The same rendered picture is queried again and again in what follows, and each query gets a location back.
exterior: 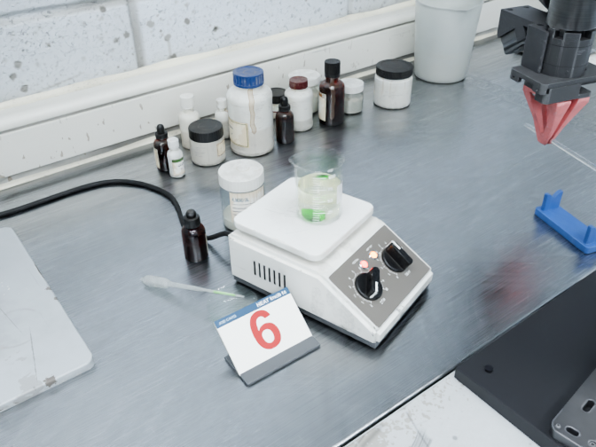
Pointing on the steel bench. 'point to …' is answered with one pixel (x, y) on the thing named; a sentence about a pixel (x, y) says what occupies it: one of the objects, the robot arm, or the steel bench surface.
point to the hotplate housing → (316, 281)
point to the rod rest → (567, 223)
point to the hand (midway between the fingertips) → (545, 137)
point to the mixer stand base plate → (33, 330)
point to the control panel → (373, 310)
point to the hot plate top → (306, 239)
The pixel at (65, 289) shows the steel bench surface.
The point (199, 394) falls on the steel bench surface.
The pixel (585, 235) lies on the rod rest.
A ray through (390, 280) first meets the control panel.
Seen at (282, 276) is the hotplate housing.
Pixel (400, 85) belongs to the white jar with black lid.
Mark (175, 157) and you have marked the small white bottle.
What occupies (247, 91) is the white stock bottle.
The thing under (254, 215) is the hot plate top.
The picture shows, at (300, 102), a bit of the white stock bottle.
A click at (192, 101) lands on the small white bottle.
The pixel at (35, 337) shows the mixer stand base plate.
